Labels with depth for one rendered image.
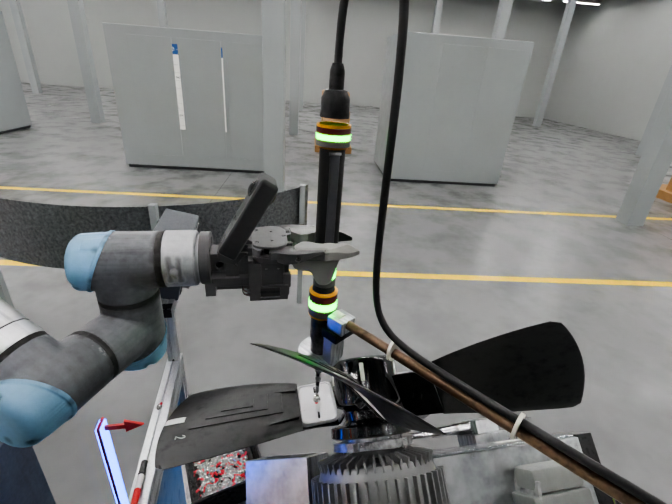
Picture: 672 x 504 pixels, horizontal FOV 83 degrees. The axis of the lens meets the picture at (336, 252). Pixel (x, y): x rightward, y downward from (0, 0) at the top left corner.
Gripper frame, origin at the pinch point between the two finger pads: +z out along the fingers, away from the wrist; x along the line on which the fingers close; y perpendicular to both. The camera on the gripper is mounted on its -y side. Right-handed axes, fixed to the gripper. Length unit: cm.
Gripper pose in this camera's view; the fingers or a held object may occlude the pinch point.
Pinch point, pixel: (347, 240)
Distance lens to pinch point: 54.9
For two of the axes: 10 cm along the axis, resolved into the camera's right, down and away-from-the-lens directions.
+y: -0.6, 9.0, 4.4
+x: 1.9, 4.4, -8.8
